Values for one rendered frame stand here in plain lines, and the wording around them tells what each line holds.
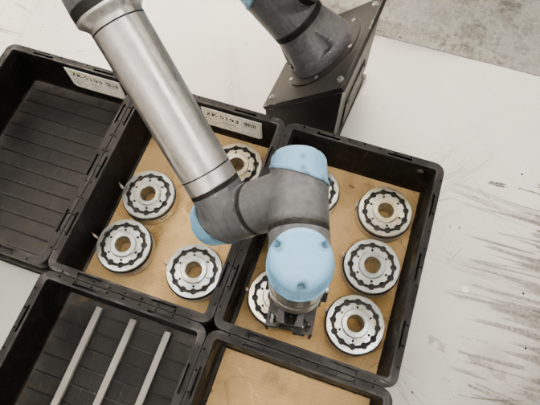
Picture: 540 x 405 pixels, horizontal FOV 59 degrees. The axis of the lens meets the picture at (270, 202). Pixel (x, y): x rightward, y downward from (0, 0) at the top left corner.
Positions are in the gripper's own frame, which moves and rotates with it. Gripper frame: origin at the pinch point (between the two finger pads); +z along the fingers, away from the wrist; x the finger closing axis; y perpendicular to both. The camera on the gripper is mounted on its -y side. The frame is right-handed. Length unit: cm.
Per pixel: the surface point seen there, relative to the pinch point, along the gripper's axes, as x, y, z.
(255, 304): -6.7, 2.6, -1.1
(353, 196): 7.1, -22.9, 2.0
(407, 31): 24, -145, 85
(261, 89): -19, -53, 15
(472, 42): 53, -144, 85
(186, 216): -24.2, -11.6, 1.9
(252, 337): -5.3, 8.7, -8.1
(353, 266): 9.1, -8.0, -1.3
